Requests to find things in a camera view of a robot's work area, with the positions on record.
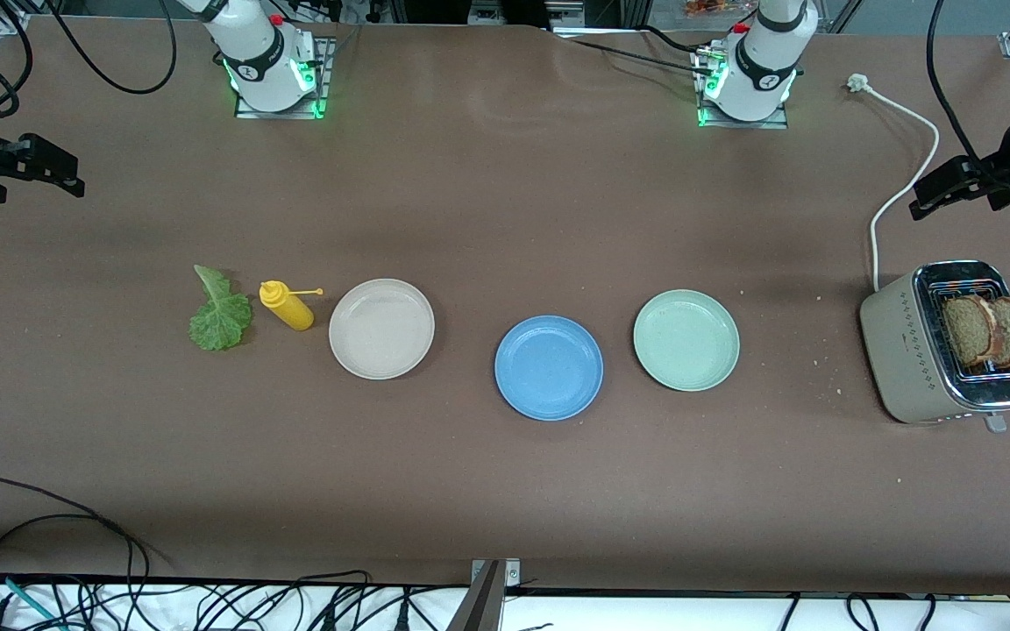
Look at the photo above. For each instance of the metal table edge bracket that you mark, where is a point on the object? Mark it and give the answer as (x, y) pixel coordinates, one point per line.
(487, 605)

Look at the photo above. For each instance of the yellow squeeze bottle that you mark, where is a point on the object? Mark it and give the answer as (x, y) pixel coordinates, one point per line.
(290, 311)

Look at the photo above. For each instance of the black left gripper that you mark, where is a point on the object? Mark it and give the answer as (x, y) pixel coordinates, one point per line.
(1003, 166)

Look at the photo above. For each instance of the orange snack packet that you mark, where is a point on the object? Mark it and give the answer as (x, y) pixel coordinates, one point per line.
(707, 9)

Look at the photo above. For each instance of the blue round plate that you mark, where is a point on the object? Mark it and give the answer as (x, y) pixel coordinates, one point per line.
(549, 368)

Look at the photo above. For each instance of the pale green round plate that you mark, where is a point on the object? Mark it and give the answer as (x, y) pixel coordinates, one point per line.
(686, 340)

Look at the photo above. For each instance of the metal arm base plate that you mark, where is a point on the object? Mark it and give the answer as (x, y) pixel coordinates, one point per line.
(324, 88)
(742, 124)

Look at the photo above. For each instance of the beige round plate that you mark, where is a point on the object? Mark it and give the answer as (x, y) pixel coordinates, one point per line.
(382, 329)

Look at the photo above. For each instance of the beige metal toaster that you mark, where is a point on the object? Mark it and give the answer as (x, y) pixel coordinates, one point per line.
(899, 350)

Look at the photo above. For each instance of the green lettuce leaf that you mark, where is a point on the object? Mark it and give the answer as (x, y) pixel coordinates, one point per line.
(223, 320)

